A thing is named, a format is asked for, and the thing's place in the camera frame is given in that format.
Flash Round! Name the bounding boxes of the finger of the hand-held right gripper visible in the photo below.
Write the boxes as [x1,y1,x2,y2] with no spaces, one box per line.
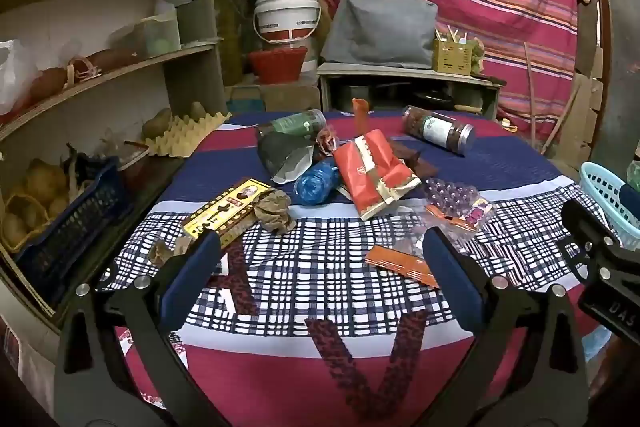
[559,198,632,290]

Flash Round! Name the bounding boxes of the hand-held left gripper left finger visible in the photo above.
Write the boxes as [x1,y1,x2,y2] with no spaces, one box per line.
[54,229,236,427]

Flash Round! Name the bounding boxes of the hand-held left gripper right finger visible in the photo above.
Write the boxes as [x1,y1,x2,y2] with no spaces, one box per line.
[421,226,588,427]

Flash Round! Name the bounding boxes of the light blue plastic basket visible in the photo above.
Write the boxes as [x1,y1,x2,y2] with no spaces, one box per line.
[580,162,640,253]

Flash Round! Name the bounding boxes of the orange wrapper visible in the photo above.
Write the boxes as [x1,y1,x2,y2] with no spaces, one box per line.
[365,244,441,288]

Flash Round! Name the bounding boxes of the brown paper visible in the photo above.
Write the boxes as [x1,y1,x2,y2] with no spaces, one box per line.
[254,189,297,234]

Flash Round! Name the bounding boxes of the red paper bag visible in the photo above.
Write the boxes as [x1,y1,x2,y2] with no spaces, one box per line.
[332,130,422,222]

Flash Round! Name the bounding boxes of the blue plastic bag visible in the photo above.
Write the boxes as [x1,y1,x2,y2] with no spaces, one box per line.
[294,159,343,206]

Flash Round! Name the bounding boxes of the large orange snack packet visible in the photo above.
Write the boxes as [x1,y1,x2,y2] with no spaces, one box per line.
[351,98,371,138]

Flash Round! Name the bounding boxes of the yellow printed box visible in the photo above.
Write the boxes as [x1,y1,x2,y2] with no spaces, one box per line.
[181,178,273,249]

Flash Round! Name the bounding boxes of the purple bead packet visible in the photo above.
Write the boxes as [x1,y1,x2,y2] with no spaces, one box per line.
[424,177,494,238]

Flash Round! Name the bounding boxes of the brown flat wrapper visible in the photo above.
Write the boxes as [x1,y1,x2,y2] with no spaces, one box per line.
[390,142,437,180]

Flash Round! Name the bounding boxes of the dark blue plastic crate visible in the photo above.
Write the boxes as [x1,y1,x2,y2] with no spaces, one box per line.
[12,157,136,305]

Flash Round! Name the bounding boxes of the yellow egg carton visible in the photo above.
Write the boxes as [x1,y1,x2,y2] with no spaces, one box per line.
[145,112,233,156]

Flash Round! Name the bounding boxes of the cardboard pieces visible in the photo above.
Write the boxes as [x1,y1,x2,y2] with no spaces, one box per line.
[550,0,608,160]

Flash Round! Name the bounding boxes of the brown jar with silver lid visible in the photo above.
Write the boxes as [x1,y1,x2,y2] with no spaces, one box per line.
[402,105,477,156]

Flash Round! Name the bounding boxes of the dark green foil pouch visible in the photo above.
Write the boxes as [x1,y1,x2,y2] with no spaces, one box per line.
[256,132,316,185]

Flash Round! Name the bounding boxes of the black pan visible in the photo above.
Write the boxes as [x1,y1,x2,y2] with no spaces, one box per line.
[412,89,457,110]

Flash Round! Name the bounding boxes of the pile of potatoes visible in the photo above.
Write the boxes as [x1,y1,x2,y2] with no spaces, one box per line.
[1,158,71,249]

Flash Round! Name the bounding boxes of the small red yellow snack packet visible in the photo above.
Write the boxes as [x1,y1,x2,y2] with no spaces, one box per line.
[316,128,342,158]

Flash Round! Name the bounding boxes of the green label plastic jar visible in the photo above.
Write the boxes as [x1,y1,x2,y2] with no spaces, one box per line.
[257,109,327,141]

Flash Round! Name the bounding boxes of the cardboard box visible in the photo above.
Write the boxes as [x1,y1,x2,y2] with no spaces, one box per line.
[225,83,321,113]

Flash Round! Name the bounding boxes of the low wooden table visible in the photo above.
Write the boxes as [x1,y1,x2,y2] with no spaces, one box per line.
[316,62,506,120]

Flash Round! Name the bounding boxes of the wooden shelf unit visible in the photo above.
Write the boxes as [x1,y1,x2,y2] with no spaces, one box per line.
[0,0,231,328]

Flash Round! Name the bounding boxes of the yellow box of sticks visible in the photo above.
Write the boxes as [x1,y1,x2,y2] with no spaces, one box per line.
[432,27,484,76]

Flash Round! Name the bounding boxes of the red plastic basket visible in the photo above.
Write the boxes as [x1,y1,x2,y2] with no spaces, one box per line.
[248,47,309,84]

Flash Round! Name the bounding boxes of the sweet potato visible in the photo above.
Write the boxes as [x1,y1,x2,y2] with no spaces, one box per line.
[29,67,69,104]
[87,48,139,70]

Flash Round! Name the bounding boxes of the clear plastic container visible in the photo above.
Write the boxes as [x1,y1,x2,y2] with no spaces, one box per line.
[107,11,181,60]

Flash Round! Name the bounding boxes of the grey cushion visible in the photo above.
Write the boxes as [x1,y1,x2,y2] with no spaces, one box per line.
[320,0,439,70]

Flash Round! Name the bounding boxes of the white plastic bag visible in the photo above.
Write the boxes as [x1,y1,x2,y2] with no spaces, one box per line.
[0,39,39,116]

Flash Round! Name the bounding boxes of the white plastic bucket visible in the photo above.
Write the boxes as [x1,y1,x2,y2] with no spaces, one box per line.
[252,0,322,45]

